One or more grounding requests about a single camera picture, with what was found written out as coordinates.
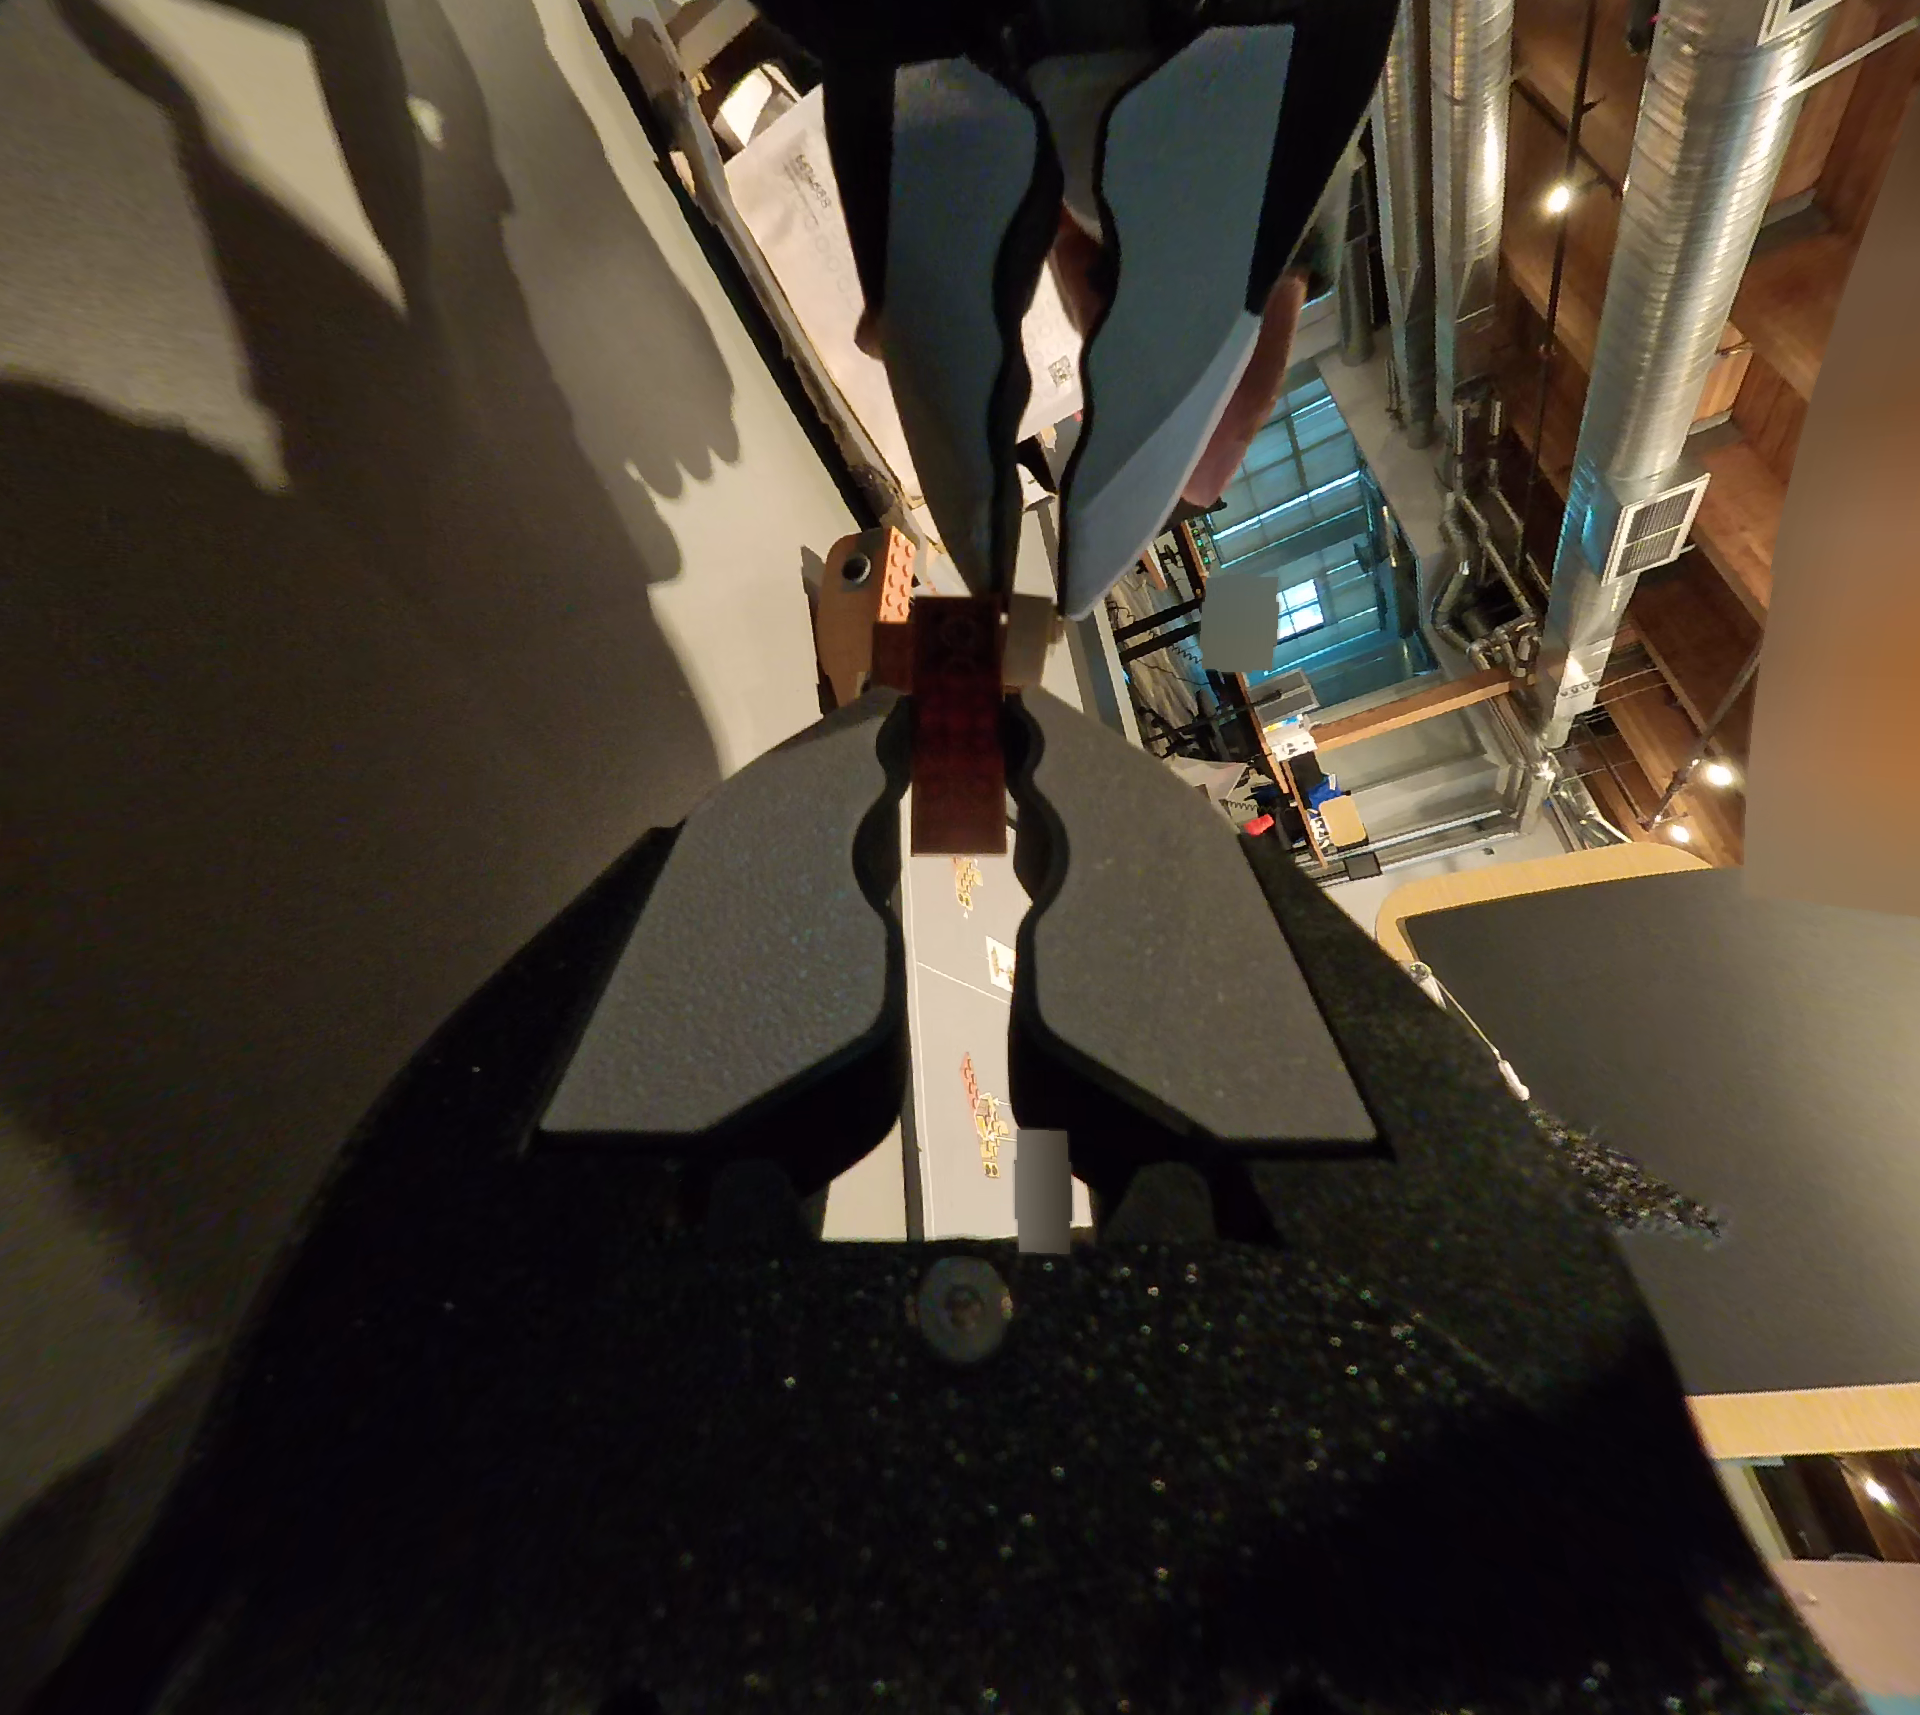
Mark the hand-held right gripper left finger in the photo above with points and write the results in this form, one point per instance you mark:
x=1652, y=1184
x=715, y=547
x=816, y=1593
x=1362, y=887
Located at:
x=735, y=982

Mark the long thin metal duct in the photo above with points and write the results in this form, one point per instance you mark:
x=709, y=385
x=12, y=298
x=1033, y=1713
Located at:
x=1458, y=66

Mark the grey desk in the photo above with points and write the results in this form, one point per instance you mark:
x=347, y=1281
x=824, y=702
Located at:
x=392, y=547

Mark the grey instruction booklet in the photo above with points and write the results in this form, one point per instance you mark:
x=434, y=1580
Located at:
x=968, y=1086

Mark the ceiling spot lamp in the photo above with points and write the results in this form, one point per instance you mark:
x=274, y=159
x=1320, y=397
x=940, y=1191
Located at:
x=1556, y=193
x=1719, y=773

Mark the wide metal air duct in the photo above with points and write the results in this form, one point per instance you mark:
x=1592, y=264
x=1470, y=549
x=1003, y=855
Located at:
x=1682, y=247

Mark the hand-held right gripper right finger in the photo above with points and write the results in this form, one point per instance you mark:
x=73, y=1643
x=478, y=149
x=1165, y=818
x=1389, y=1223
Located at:
x=1186, y=982

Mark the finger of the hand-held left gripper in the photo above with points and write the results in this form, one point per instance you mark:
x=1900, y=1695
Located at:
x=961, y=308
x=1186, y=276

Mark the long orange toy brick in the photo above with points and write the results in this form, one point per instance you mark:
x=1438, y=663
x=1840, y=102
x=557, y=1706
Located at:
x=961, y=742

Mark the black panel wooden rim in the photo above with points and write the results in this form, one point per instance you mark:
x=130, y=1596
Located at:
x=1714, y=1118

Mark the small orange toy brick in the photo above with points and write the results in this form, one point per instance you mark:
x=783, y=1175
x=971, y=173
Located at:
x=868, y=606

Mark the person's left hand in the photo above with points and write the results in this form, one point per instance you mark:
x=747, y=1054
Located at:
x=1275, y=351

